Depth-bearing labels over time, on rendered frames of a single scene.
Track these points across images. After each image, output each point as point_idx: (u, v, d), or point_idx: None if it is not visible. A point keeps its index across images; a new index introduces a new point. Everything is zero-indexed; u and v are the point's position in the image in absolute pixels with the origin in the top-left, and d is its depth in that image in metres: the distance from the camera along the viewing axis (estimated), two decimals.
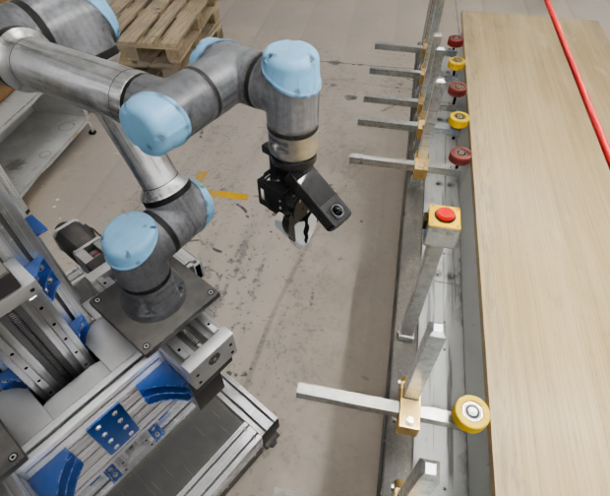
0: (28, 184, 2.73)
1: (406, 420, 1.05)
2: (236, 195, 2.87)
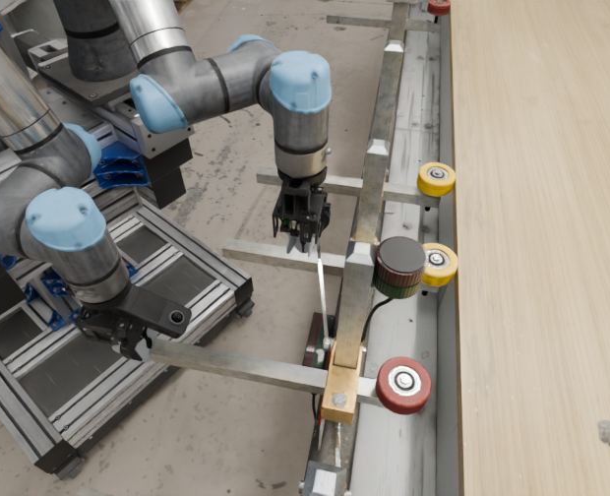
0: None
1: None
2: None
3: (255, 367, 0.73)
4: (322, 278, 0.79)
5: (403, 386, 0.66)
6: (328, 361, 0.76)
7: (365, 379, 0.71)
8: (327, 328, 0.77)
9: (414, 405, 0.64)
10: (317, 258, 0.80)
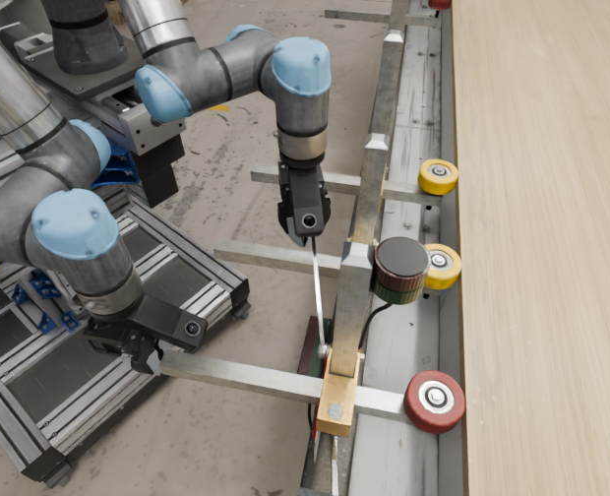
0: None
1: None
2: (217, 106, 2.78)
3: (273, 381, 0.68)
4: (318, 280, 0.75)
5: (435, 403, 0.61)
6: (324, 369, 0.72)
7: (392, 394, 0.66)
8: (323, 334, 0.73)
9: (448, 424, 0.59)
10: (313, 260, 0.76)
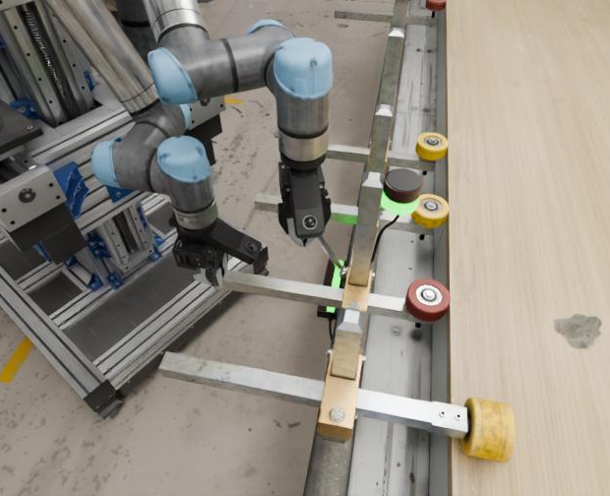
0: None
1: None
2: (231, 99, 3.00)
3: (308, 290, 0.90)
4: (329, 255, 0.85)
5: (428, 298, 0.84)
6: (344, 279, 0.98)
7: (397, 298, 0.89)
8: (340, 269, 0.93)
9: (437, 312, 0.82)
10: (322, 247, 0.82)
